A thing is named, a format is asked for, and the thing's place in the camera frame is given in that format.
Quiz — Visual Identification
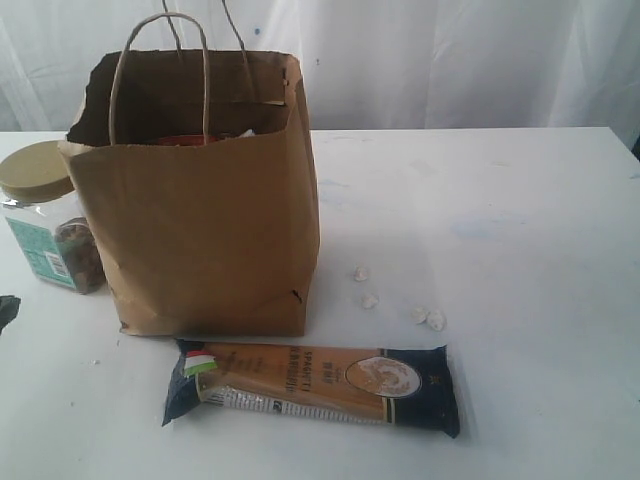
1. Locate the clear nut jar gold lid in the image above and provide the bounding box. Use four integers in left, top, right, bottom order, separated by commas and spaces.
1, 140, 106, 295

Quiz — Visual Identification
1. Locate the kraft pouch with orange label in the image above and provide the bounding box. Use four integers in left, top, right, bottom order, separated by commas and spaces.
155, 134, 219, 146

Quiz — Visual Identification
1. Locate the small white blue milk carton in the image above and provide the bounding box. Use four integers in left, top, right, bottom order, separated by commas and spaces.
238, 129, 256, 138

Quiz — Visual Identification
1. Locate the brown paper shopping bag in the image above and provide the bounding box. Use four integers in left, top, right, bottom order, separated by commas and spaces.
59, 45, 320, 337

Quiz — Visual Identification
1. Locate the spaghetti pack dark blue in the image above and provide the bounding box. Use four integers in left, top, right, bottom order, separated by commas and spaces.
163, 340, 461, 438

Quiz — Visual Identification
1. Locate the white backdrop curtain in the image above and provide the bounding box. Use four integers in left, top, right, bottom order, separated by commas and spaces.
1, 1, 639, 146

